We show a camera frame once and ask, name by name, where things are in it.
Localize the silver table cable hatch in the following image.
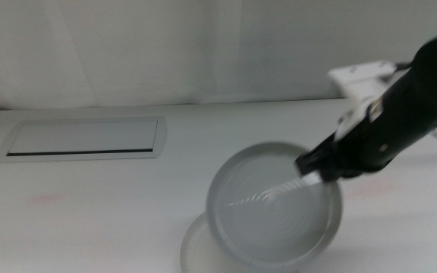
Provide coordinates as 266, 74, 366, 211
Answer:
0, 116, 168, 164

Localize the white shallow bowl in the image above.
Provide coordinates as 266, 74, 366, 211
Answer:
178, 212, 259, 273

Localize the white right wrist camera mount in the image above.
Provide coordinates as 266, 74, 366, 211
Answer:
326, 59, 398, 142

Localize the grey shallow bowl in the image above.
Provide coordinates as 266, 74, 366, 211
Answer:
206, 141, 344, 272

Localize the white fabric backdrop curtain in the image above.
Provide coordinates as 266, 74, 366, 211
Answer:
0, 0, 437, 111

